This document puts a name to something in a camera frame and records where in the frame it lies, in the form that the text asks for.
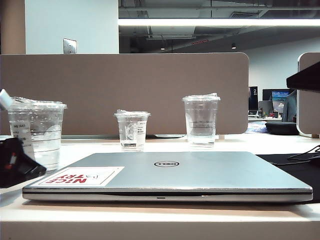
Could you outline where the silver Dell laptop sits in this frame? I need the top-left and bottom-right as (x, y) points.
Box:
(21, 151), (314, 203)

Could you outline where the background computer monitor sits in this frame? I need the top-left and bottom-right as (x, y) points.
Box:
(262, 88), (297, 113)

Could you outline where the wide brown desk divider panel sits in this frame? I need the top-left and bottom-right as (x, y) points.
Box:
(0, 52), (250, 136)

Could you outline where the short clear plastic labelled cup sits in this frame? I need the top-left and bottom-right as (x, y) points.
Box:
(113, 109), (152, 152)

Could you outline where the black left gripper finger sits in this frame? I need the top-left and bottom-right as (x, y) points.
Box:
(0, 138), (47, 189)

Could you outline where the tall clear plastic labelled cup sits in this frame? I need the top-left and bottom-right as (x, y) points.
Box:
(7, 96), (68, 172)

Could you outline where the black desk mat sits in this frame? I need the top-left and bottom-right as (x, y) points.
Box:
(254, 152), (320, 201)

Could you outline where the black cable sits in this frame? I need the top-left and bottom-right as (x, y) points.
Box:
(288, 144), (320, 161)

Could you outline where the black sign with number two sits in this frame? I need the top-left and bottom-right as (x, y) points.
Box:
(248, 86), (258, 111)

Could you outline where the person in grey jacket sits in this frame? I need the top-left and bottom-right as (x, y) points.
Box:
(282, 89), (298, 123)

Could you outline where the long ceiling light strip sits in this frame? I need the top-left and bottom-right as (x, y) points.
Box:
(117, 18), (320, 27)

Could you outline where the black round cushion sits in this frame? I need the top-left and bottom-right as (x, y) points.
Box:
(264, 121), (298, 136)

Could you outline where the brown divider panel white edge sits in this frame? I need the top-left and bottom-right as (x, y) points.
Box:
(296, 51), (320, 137)

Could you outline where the clear plastic cup without label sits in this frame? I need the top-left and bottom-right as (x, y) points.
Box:
(181, 92), (221, 147)

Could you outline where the metal wall switch plate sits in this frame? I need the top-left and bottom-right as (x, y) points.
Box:
(62, 37), (77, 55)

